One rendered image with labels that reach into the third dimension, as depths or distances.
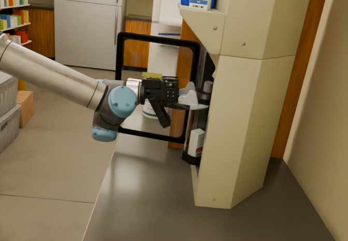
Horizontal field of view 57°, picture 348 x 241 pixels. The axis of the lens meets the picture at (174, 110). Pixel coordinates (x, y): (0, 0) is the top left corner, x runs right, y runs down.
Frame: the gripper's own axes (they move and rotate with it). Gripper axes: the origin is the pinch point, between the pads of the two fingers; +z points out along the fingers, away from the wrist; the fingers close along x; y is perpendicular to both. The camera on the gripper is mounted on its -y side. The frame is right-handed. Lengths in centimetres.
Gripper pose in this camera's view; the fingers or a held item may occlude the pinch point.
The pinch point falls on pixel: (203, 102)
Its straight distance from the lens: 101.6
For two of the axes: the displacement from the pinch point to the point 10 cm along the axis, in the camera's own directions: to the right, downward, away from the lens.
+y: 0.5, -9.3, -3.6
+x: 0.0, -3.6, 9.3
